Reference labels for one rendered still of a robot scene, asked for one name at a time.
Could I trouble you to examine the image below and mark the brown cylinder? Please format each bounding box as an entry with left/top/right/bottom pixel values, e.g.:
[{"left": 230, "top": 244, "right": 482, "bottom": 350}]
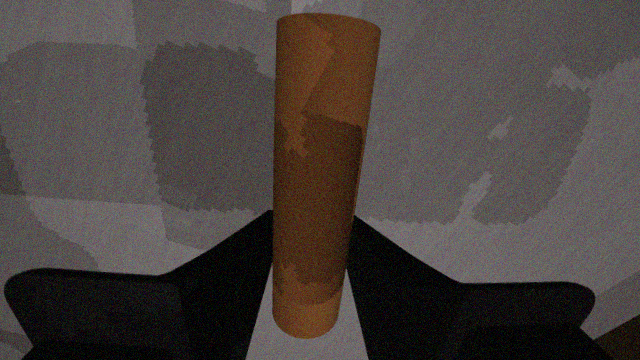
[{"left": 272, "top": 0, "right": 381, "bottom": 339}]

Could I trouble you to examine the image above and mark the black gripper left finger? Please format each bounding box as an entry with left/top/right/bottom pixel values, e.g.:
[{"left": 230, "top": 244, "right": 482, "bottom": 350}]
[{"left": 4, "top": 210, "right": 273, "bottom": 360}]

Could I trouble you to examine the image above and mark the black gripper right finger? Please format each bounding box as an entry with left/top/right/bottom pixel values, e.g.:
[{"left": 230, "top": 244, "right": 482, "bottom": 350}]
[{"left": 346, "top": 215, "right": 595, "bottom": 360}]

